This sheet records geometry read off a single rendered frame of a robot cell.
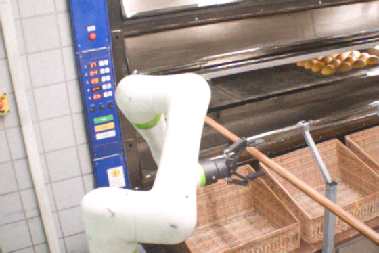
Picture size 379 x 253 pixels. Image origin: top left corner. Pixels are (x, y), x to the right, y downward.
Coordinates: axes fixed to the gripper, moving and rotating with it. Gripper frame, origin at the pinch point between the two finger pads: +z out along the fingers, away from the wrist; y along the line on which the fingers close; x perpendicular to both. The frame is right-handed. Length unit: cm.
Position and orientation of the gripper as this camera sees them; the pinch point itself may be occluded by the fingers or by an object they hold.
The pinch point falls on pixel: (260, 157)
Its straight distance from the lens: 197.9
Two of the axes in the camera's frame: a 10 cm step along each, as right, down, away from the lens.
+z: 9.1, -2.2, 3.5
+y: 0.8, 9.3, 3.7
